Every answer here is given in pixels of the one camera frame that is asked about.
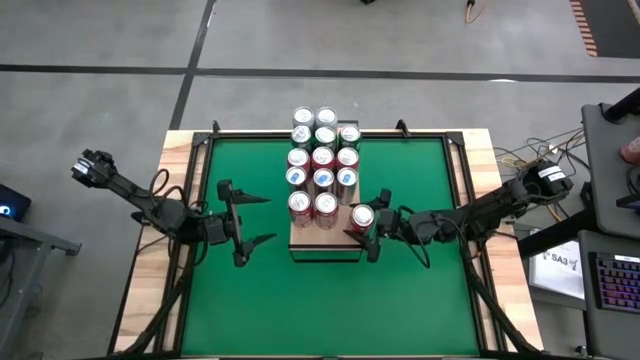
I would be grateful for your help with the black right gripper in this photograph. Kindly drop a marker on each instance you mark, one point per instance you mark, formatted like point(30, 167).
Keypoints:
point(420, 227)

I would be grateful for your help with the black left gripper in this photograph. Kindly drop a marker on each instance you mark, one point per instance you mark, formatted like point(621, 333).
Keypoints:
point(217, 230)

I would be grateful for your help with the red Coca-Cola can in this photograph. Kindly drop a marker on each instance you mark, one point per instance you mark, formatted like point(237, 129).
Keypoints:
point(300, 202)

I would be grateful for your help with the red Coke can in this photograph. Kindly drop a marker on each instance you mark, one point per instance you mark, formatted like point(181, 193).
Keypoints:
point(326, 203)

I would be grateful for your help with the slim blue silver can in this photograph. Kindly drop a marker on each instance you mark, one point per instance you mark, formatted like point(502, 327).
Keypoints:
point(323, 177)
point(297, 176)

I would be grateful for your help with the red Fanta can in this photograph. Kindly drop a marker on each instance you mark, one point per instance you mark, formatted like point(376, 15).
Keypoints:
point(298, 157)
point(347, 157)

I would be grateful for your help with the green Sprite can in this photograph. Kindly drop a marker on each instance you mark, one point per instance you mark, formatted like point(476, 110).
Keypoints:
point(350, 134)

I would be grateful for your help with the silver red soda can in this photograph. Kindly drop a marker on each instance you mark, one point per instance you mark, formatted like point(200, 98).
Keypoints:
point(326, 116)

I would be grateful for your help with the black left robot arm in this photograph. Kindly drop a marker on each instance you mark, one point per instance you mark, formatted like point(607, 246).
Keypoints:
point(130, 192)

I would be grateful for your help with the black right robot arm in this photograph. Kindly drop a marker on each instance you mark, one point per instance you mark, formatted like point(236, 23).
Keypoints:
point(495, 205)

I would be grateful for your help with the black desk leg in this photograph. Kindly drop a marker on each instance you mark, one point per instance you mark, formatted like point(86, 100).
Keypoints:
point(550, 235)

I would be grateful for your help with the white SA3 sign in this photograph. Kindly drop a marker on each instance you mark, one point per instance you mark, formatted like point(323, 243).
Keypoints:
point(560, 275)

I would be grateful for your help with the grey metal stand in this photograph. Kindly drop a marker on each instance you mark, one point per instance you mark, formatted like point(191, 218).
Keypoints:
point(40, 235)

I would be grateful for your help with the computer keyboard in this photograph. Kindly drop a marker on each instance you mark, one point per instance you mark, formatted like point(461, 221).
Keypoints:
point(587, 325)

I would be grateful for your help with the grey desk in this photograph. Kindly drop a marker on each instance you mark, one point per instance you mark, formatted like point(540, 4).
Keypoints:
point(605, 165)

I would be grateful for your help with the black device blue light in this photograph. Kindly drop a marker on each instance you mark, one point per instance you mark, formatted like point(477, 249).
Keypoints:
point(15, 202)

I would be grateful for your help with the backlit black keyboard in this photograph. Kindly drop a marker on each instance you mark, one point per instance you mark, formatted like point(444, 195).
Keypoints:
point(620, 285)

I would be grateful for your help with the black desk gadget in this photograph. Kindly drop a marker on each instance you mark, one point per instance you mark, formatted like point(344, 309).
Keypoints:
point(629, 201)

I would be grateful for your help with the red pink desk object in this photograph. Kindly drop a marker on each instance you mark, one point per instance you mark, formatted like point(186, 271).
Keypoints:
point(632, 150)

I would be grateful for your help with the black pole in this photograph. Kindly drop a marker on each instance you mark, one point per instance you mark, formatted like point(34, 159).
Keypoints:
point(625, 106)

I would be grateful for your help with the black floor mat orange stripes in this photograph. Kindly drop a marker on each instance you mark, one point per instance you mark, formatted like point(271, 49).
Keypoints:
point(615, 25)

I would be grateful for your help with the wooden shelf black metal frame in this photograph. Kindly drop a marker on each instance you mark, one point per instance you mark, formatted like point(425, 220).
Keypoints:
point(325, 239)

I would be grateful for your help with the black metal rig frame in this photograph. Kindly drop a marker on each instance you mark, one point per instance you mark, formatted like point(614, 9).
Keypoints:
point(201, 138)

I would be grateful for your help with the black frame bracket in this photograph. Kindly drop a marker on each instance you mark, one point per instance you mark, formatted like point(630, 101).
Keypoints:
point(216, 127)
point(401, 128)

